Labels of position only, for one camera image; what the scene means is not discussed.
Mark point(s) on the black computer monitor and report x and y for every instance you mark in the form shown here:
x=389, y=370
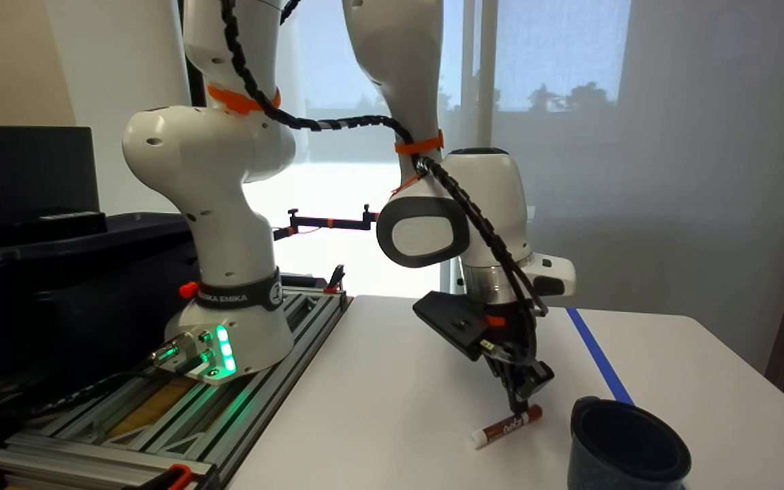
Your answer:
x=46, y=171

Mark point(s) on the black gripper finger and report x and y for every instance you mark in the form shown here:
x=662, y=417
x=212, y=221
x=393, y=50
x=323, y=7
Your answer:
x=531, y=393
x=515, y=399

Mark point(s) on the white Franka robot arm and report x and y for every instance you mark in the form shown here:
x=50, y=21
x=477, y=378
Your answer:
x=460, y=205

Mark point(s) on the aluminium rail base frame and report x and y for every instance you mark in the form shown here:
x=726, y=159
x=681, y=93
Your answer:
x=155, y=420

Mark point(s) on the blue tape line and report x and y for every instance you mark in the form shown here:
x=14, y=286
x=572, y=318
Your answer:
x=596, y=356

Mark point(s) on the dark teal cup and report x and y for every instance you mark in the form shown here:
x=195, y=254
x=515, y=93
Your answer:
x=624, y=448

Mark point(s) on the red and white marker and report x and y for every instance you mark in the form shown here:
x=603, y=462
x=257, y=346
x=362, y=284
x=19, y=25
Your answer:
x=506, y=425

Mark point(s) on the black horizontal camera boom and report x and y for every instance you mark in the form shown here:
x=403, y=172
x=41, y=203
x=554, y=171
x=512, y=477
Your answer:
x=300, y=221

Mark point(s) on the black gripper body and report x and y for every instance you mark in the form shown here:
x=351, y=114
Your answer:
x=512, y=356

